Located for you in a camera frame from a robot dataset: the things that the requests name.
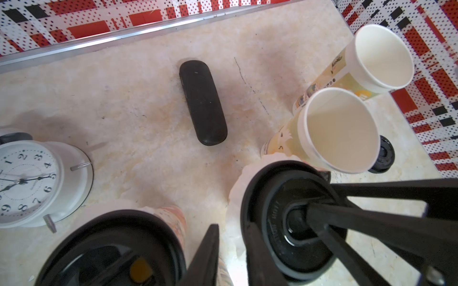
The white twin-bell alarm clock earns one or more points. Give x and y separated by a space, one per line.
41 182

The paper cup red flowers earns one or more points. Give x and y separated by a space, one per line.
334 131

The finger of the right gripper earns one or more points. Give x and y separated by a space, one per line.
440 195
434 240

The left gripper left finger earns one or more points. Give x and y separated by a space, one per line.
203 269

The black cup lid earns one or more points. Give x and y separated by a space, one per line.
386 157
102 251
276 201

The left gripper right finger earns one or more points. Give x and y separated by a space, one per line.
262 270

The black glasses case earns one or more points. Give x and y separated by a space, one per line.
203 102

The black cup lid front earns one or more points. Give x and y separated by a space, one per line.
386 157

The translucent paper disc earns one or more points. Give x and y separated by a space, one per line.
233 224

